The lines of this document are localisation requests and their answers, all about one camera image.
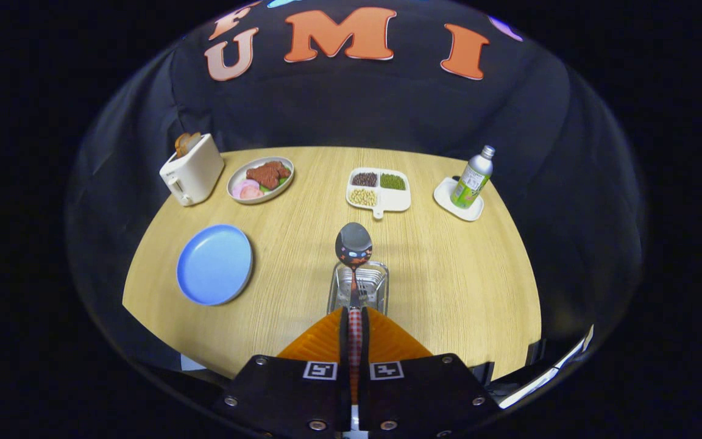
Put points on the small white tray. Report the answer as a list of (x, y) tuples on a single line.
[(445, 198)]

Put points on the blue round plate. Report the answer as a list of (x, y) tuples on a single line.
[(214, 265)]

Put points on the beige food plate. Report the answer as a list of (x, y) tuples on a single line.
[(278, 189)]

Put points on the pile of yellow soybeans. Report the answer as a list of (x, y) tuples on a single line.
[(362, 197)]

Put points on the white toaster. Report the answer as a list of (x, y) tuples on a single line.
[(195, 177)]

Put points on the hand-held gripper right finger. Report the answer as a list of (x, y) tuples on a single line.
[(424, 390)]

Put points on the silver bottle with green label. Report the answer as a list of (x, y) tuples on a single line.
[(471, 180)]

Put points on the pink ham slices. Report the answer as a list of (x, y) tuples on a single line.
[(246, 190)]

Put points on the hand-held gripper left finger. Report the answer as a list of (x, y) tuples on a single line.
[(290, 390)]

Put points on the white divided dish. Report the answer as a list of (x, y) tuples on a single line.
[(395, 200)]

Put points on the pile of green beans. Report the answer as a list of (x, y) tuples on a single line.
[(392, 181)]

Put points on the brown meat steak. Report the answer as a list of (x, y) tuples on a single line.
[(267, 174)]

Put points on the brown toast slice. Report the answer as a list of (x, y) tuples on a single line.
[(193, 141), (181, 145)]

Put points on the black backdrop cloth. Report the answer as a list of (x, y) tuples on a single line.
[(357, 110)]

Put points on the green lettuce leaf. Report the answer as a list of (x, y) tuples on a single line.
[(279, 183)]

